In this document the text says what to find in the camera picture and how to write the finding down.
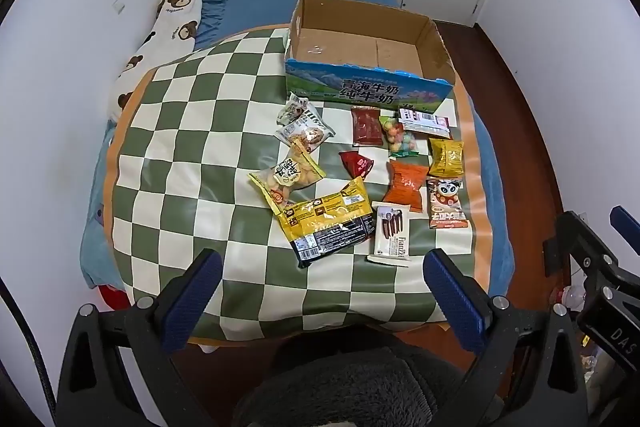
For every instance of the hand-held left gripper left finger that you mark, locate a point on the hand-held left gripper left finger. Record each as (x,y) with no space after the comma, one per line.
(195,297)

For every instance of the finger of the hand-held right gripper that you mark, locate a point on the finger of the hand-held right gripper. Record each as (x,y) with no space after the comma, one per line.
(625,227)
(582,239)

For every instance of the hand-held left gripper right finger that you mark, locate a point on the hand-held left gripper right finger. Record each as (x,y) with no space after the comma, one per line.
(452,297)

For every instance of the white chocolate stick packet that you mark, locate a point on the white chocolate stick packet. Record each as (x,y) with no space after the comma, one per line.
(392,232)

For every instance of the orange snack packet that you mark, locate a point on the orange snack packet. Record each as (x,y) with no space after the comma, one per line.
(405,187)

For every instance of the small yellow packet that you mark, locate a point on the small yellow packet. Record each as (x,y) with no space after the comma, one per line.
(446,157)

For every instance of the large yellow black packet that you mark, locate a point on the large yellow black packet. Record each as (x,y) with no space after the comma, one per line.
(325,222)

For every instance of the clear yellow chip packet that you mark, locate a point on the clear yellow chip packet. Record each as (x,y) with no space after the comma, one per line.
(287,177)

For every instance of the white oat cookie packet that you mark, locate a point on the white oat cookie packet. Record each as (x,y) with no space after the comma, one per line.
(307,134)

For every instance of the white berry cookie packet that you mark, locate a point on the white berry cookie packet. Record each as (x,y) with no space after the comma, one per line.
(292,109)

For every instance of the printed cardboard box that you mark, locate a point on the printed cardboard box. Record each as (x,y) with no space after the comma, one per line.
(350,89)

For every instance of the clear plastic bottle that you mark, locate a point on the clear plastic bottle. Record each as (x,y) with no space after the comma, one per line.
(570,296)

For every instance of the red cloth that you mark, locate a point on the red cloth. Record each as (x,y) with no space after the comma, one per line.
(115,298)

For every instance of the panda print packet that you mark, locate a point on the panda print packet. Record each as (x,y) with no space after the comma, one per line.
(446,202)

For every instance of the light blue quilt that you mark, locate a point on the light blue quilt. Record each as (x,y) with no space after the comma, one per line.
(97,242)

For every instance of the grey fleece clothing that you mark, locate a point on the grey fleece clothing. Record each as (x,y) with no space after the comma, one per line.
(350,377)

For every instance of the red triangular packet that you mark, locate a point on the red triangular packet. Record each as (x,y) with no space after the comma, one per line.
(356,164)

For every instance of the green white checkered blanket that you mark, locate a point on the green white checkered blanket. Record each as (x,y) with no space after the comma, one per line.
(200,132)

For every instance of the colourful candy ball packet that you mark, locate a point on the colourful candy ball packet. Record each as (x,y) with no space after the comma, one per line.
(398,139)

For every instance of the white barcode packet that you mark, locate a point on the white barcode packet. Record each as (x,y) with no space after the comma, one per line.
(425,121)

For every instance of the dark red packet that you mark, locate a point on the dark red packet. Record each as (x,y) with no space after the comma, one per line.
(366,127)

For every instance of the bear print pillow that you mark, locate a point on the bear print pillow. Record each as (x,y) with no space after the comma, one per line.
(165,27)

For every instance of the blue bedsheet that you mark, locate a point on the blue bedsheet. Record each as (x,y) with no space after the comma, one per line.
(280,2)

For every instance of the white wall socket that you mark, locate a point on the white wall socket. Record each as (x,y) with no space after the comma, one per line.
(118,5)

